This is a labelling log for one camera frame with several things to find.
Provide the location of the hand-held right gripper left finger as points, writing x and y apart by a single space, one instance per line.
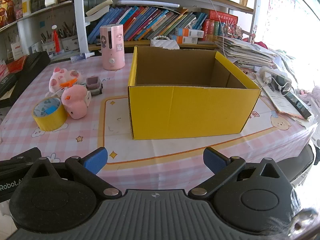
96 161

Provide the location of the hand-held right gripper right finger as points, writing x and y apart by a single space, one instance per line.
215 162

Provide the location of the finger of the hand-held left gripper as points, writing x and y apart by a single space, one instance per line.
22 155
15 165

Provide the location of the yellow tape roll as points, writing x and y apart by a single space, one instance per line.
47 123

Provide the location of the yellow cardboard box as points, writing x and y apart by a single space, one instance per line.
187 110

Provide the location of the pink plush duck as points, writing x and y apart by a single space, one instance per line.
75 102

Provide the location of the purple grey plastic container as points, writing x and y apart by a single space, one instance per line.
94 85

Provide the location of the pink white plush pig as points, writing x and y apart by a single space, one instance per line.
62 76

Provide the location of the flat black box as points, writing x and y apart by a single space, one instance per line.
7 85

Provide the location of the black keyboard case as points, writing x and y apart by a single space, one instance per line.
32 67

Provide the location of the red packets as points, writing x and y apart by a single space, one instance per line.
16 66

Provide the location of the printed paper sheet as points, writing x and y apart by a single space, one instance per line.
282 103

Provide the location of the long black device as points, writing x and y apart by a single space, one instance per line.
298 105

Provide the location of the white power strip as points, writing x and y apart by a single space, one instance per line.
272 76

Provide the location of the white red labelled box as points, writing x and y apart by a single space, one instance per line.
17 51

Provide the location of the pink cylindrical humidifier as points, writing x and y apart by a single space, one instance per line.
112 55

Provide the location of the white pen holder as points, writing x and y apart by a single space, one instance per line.
48 46
70 42

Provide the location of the stack of papers and notebooks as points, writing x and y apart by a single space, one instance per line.
247 52

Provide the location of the red tassel ornament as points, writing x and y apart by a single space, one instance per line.
56 38

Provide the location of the orange white carton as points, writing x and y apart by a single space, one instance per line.
186 40
188 32

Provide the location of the white quilted beaded handbag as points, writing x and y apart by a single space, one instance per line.
165 43

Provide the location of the red reindeer ornament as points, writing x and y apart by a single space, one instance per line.
257 40

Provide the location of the thick pale book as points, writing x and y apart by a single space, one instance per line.
100 6
96 17

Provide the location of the white wooden bookshelf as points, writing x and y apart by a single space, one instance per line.
80 17

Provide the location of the red boxed book set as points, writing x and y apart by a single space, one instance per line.
220 17

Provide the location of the red gold figure decoration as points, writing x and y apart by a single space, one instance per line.
6 10

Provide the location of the row of leaning books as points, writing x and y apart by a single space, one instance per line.
150 22

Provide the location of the white bottle yellow label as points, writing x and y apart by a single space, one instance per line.
26 5

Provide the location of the pink wall poster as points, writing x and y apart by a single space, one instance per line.
280 2

